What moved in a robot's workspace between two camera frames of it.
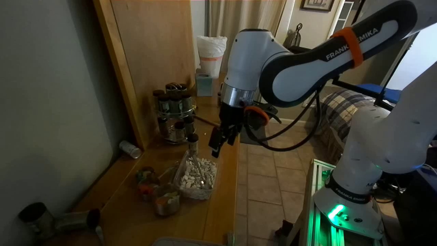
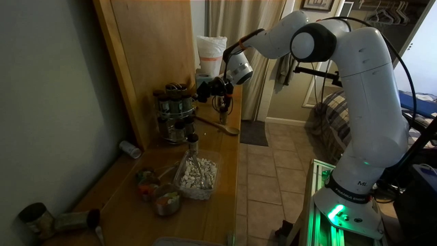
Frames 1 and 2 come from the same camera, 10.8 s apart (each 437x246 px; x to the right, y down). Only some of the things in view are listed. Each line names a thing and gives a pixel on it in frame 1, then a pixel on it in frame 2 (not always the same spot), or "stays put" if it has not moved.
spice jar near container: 193,145 stays put
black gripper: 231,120 to 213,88
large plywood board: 149,43 stays put
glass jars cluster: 176,111 stays put
